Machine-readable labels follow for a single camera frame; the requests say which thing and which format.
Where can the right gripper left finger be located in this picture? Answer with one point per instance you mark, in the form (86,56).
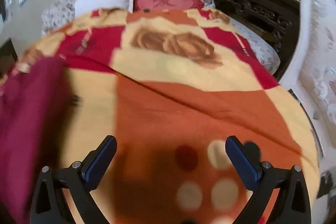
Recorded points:
(80,178)

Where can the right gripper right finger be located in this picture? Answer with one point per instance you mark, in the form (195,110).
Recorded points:
(262,178)

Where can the maroon garment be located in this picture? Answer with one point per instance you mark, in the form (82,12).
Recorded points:
(32,108)

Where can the red orange patchwork blanket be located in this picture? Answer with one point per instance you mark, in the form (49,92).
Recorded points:
(171,86)

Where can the dark carved wooden cabinet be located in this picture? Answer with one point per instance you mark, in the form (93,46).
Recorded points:
(275,21)

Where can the white pillow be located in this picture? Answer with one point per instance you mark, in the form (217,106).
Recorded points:
(84,6)

